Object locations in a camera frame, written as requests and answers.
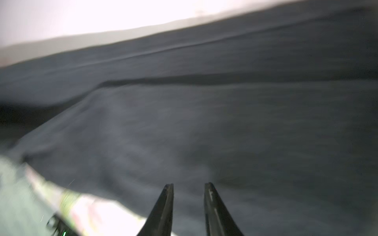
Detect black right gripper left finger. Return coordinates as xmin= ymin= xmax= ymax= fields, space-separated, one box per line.
xmin=137 ymin=183 xmax=174 ymax=236

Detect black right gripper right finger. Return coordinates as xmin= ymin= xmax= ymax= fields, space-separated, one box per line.
xmin=204 ymin=183 xmax=243 ymax=236

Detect dark grey long pants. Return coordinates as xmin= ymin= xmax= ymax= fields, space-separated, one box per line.
xmin=1 ymin=1 xmax=378 ymax=236

